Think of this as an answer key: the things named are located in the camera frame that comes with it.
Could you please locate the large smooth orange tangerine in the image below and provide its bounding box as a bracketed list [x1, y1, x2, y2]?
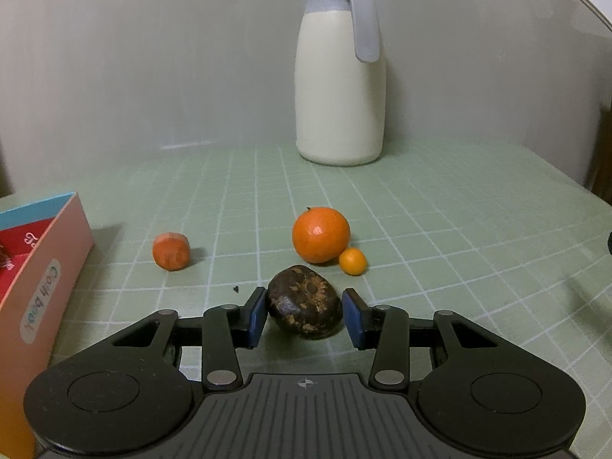
[292, 207, 352, 265]

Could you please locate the small orange kumquat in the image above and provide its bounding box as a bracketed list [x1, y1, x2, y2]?
[339, 247, 368, 277]

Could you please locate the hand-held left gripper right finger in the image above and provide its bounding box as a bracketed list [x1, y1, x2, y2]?
[341, 288, 498, 390]

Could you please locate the red printed cardboard box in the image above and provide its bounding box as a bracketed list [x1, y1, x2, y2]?
[0, 191, 95, 459]

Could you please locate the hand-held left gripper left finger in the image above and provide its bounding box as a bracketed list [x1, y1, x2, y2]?
[112, 287, 267, 390]

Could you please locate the white jug with grey lid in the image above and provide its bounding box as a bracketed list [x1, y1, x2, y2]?
[294, 0, 387, 166]

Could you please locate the dark brown mottled fruit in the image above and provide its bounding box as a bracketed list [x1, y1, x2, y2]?
[267, 265, 344, 340]

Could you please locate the reddish orange carrot piece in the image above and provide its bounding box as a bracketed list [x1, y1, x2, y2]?
[152, 232, 191, 271]

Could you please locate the green grid table mat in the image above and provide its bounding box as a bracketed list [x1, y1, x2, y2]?
[0, 141, 612, 459]

